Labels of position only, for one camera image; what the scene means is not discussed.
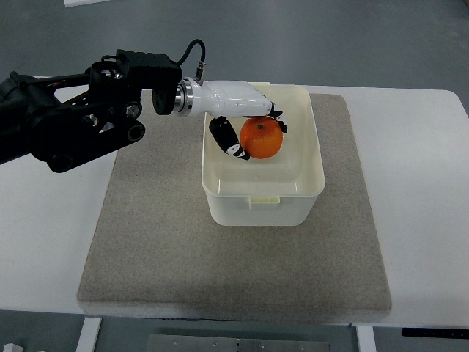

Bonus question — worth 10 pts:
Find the white plastic box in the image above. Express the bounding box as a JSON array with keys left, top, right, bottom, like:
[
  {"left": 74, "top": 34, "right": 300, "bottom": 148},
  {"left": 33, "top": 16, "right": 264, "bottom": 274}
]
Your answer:
[{"left": 202, "top": 83, "right": 325, "bottom": 226}]

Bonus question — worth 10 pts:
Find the white table leg right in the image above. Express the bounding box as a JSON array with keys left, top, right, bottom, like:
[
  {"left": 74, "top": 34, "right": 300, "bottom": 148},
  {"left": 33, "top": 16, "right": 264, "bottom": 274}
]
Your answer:
[{"left": 356, "top": 325, "right": 377, "bottom": 352}]

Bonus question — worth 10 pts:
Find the grey felt mat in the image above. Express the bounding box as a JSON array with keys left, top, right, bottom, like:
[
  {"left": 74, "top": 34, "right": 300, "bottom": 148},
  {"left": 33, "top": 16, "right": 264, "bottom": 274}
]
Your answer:
[{"left": 77, "top": 94, "right": 392, "bottom": 323}]

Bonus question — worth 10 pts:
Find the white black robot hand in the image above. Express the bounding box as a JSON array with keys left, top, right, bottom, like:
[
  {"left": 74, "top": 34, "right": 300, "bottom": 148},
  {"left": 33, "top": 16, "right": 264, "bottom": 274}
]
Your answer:
[{"left": 173, "top": 78, "right": 287, "bottom": 160}]

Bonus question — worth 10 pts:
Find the black table control panel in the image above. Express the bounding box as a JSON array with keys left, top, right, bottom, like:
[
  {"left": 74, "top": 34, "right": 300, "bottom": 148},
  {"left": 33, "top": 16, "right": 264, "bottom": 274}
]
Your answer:
[{"left": 402, "top": 327, "right": 469, "bottom": 340}]

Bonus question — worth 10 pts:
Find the orange fruit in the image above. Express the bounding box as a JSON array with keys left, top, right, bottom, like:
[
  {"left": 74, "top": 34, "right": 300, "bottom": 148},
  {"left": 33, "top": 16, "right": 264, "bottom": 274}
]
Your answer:
[{"left": 240, "top": 117, "right": 284, "bottom": 159}]

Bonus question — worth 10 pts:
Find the white object top edge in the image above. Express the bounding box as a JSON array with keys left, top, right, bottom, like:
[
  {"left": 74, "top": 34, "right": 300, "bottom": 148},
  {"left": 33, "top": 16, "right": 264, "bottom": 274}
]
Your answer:
[{"left": 64, "top": 0, "right": 108, "bottom": 7}]

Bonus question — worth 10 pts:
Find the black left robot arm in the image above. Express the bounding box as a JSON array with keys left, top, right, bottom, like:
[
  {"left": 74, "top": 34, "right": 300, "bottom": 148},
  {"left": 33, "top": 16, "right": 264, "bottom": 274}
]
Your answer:
[{"left": 1, "top": 49, "right": 182, "bottom": 173}]

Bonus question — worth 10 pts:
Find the white table leg left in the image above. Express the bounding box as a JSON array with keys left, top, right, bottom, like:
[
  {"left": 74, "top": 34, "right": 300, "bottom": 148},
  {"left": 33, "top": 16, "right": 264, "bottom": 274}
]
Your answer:
[{"left": 75, "top": 318, "right": 102, "bottom": 352}]

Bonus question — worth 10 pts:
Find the small white floor object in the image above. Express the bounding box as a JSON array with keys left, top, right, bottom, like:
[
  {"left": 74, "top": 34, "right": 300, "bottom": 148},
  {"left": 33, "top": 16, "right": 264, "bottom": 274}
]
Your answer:
[{"left": 3, "top": 343, "right": 23, "bottom": 352}]

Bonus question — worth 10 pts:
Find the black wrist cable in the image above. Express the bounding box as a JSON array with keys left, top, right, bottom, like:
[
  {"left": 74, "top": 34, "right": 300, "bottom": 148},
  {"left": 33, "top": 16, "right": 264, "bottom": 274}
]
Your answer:
[{"left": 177, "top": 39, "right": 207, "bottom": 82}]

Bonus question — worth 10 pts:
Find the white table leg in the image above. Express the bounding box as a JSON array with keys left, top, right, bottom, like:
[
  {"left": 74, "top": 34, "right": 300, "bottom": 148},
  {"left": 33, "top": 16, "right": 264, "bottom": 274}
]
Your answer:
[
  {"left": 75, "top": 318, "right": 102, "bottom": 352},
  {"left": 356, "top": 325, "right": 377, "bottom": 352}
]

